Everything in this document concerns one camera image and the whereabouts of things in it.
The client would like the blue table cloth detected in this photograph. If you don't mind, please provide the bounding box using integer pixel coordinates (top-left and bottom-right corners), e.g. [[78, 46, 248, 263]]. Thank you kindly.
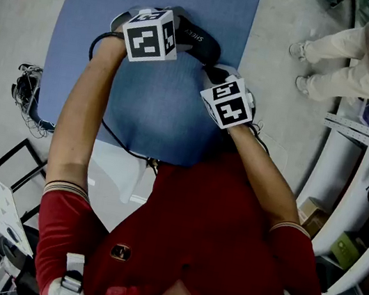
[[30, 0, 262, 176]]

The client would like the bundle of cables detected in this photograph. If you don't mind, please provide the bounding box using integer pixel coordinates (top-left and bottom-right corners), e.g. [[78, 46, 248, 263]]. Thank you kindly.
[[3, 61, 61, 141]]

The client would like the person's red shirt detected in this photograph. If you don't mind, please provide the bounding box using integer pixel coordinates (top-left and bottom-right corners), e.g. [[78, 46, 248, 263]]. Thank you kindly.
[[24, 122, 347, 295]]

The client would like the person's right forearm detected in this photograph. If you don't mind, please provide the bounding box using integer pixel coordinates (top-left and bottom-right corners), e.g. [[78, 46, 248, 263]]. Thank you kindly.
[[208, 120, 328, 239]]

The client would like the white metal shelving unit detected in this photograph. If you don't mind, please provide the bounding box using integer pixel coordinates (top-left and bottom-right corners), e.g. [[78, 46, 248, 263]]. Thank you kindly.
[[280, 85, 369, 295]]

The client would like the green box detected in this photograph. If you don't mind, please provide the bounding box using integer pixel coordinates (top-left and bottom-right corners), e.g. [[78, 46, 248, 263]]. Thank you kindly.
[[327, 229, 365, 273]]

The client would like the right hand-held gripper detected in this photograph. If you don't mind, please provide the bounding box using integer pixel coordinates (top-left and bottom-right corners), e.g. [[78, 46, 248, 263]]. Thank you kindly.
[[191, 60, 265, 136]]

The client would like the person's left forearm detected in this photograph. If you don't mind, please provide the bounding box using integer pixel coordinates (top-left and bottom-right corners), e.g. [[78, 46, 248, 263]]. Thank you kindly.
[[42, 29, 130, 200]]

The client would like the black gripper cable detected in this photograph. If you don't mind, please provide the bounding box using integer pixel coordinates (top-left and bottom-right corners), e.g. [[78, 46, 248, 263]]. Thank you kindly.
[[242, 118, 277, 156], [70, 27, 182, 175]]

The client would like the cardboard box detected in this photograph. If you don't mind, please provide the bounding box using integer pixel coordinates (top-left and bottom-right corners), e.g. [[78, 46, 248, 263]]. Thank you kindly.
[[295, 195, 331, 237]]

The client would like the black glasses case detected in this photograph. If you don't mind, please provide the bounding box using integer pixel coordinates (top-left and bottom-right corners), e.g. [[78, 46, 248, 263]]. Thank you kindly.
[[170, 14, 228, 67]]

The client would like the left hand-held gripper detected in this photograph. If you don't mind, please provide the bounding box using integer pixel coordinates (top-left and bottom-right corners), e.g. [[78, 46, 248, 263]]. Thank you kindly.
[[104, 0, 200, 73]]

